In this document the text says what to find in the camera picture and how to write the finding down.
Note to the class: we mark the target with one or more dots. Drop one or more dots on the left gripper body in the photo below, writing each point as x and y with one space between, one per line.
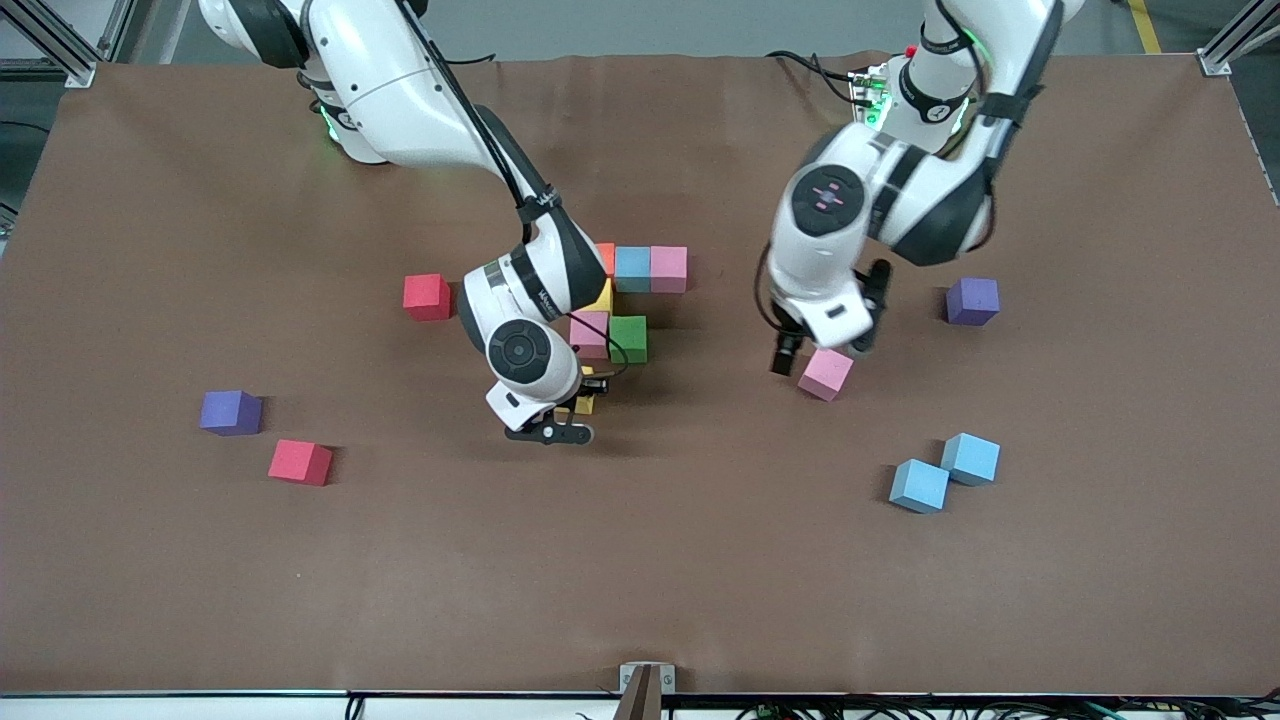
868 335

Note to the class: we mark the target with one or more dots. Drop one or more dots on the yellow foam cube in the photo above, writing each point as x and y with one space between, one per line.
586 403
604 300

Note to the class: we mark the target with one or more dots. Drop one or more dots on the pink foam cube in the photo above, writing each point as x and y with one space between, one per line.
826 376
668 268
590 335

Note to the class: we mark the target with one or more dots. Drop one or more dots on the green foam cube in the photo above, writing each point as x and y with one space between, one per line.
630 336

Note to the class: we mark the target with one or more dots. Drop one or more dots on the blue foam cube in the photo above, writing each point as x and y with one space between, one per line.
970 459
632 268
919 486

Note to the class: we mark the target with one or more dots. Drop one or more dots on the orange foam cube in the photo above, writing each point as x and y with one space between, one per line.
608 258

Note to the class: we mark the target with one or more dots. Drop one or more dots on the red foam cube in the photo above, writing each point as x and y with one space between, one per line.
427 297
300 462

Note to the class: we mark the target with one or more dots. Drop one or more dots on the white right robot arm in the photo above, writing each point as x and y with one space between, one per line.
400 90

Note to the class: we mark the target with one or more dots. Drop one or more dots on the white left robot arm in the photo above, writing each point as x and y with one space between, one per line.
940 200

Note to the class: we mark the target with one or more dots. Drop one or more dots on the purple foam cube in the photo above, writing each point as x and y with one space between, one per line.
231 412
972 301

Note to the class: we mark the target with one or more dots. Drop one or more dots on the brown table mat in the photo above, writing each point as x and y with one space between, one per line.
620 560

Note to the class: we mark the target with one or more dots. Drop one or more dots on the grey base connector plate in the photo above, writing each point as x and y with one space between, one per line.
872 100

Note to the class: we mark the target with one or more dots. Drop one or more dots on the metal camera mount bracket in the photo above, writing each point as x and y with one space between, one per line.
647 680

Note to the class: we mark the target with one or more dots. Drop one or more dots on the aluminium frame profile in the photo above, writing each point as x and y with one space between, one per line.
1215 58
80 70

